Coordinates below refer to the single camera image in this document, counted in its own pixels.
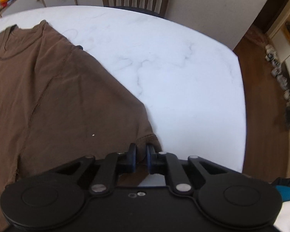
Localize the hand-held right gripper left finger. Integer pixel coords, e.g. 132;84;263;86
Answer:
54;143;138;195

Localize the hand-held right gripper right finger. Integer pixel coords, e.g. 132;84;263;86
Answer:
146;144;229;195

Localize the brown t-shirt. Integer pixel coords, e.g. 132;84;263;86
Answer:
0;20;163;232

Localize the pile of white and blue clothes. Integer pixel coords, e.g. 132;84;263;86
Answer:
272;177;290;202

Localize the row of shoes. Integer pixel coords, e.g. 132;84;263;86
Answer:
264;44;290;129

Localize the reddish doormat rug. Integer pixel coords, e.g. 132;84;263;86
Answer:
242;26;271;52

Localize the white open shelf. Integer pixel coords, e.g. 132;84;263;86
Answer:
266;0;290;63

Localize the dark wooden door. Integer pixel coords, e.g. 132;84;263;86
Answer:
252;0;290;33

